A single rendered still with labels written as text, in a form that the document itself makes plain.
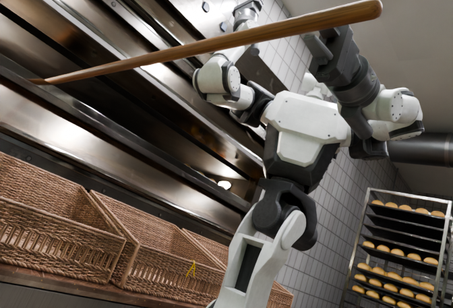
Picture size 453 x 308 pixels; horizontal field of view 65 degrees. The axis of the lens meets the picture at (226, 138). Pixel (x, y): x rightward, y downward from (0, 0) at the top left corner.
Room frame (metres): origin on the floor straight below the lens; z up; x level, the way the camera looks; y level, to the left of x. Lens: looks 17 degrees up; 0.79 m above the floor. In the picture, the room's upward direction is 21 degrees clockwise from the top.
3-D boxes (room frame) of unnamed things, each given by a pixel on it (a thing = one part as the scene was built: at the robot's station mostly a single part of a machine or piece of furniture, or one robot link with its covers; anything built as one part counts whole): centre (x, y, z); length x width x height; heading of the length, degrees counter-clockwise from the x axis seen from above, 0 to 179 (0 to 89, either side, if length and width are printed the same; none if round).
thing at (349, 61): (0.58, -0.16, 1.19); 0.12 x 0.10 x 0.13; 133
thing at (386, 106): (0.65, -0.24, 1.18); 0.11 x 0.11 x 0.11; 43
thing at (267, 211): (1.22, -0.30, 0.99); 0.28 x 0.13 x 0.18; 135
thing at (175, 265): (1.65, 0.12, 0.72); 0.56 x 0.49 x 0.28; 135
